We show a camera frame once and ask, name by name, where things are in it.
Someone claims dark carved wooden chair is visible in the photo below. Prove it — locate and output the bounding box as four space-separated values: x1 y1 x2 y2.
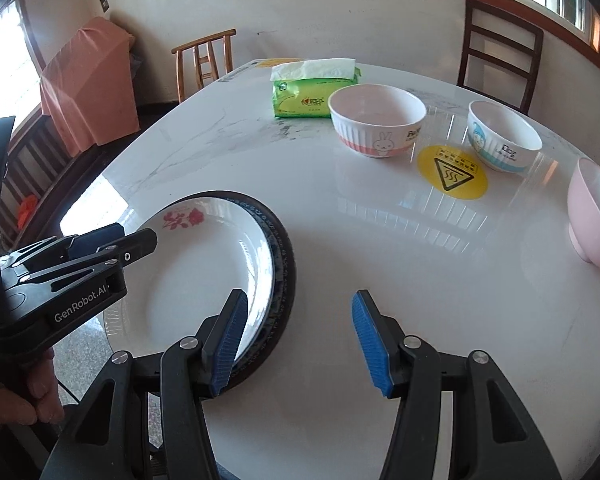
0 115 76 246

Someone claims pink covered cabinet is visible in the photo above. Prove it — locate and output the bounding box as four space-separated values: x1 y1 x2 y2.
40 16 141 158

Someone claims round yellow warning sticker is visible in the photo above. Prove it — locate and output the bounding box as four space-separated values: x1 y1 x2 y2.
416 145 489 200

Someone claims white bowl with blue print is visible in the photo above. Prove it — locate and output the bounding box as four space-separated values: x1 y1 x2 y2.
467 100 543 173

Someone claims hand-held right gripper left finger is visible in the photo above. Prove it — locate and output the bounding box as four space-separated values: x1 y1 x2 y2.
45 288 251 480

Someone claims green tissue pack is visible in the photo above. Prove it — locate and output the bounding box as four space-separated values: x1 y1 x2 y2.
271 58 363 119

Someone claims dark slatted wooden chair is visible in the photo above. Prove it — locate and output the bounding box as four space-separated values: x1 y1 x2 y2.
457 0 545 116

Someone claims light wooden chair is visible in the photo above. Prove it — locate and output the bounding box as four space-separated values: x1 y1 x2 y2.
171 28 237 103

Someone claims small red object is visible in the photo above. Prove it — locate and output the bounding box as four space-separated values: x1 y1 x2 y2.
17 197 38 228

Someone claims ribbed bowl with rabbit print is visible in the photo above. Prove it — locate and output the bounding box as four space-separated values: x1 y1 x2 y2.
328 85 427 159

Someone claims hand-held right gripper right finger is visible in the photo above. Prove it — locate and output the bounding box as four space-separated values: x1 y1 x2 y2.
351 289 563 480

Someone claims large blue patterned plate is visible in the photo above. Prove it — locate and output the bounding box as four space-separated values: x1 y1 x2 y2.
170 190 297 395

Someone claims small blue patterned plate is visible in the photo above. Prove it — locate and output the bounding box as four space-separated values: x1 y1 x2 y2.
252 207 286 341

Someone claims plain pink bowl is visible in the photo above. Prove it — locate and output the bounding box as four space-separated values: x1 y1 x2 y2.
566 157 600 270

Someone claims white plate with red flowers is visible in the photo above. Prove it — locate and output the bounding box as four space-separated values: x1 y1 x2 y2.
102 199 275 361

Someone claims person's left hand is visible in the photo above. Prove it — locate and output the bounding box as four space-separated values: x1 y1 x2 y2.
0 352 63 428

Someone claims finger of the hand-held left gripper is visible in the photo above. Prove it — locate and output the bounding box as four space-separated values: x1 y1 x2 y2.
22 228 158 283
2 224 126 271

